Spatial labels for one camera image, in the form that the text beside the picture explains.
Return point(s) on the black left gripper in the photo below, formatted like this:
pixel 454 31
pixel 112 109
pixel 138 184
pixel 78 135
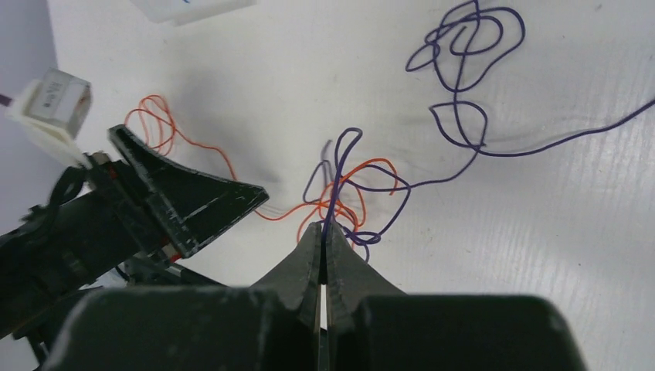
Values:
pixel 136 218

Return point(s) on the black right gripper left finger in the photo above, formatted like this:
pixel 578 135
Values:
pixel 273 324

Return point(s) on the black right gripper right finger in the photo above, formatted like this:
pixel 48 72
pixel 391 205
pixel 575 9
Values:
pixel 373 325

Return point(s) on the clear plastic bin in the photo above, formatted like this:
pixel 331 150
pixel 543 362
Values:
pixel 180 12

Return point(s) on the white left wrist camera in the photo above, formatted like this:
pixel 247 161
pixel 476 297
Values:
pixel 52 111

